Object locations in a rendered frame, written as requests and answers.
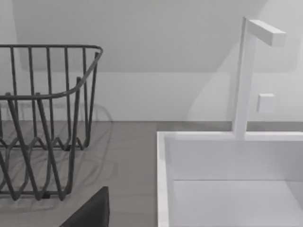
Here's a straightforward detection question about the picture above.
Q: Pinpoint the white sink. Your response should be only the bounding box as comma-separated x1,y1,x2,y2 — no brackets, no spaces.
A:
156,131,303,227

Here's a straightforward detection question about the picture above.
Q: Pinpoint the tall white tap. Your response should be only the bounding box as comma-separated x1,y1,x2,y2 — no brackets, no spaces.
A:
232,16,287,138

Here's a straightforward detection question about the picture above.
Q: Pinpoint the grey wire basket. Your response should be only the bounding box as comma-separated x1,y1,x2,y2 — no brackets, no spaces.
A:
0,44,104,201

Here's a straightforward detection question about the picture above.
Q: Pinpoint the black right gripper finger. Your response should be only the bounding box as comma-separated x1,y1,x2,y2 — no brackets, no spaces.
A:
59,186,110,227

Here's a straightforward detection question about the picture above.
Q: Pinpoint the white square tap knob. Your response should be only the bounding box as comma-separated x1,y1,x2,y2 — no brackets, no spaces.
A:
256,93,275,113

